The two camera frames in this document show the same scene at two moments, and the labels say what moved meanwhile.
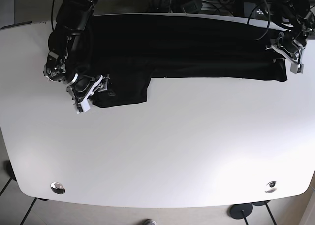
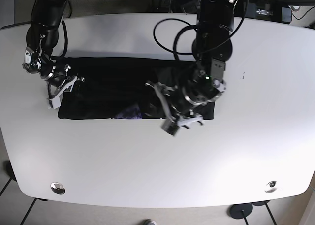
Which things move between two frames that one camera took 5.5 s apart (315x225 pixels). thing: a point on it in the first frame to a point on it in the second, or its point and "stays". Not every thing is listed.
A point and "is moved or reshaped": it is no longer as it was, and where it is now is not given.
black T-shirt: [129, 51] is moved or reshaped
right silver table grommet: [271, 184] stays
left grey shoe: [149, 221] stays
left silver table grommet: [57, 187] stays
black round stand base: [240, 211] stays
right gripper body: [292, 46] to [206, 84]
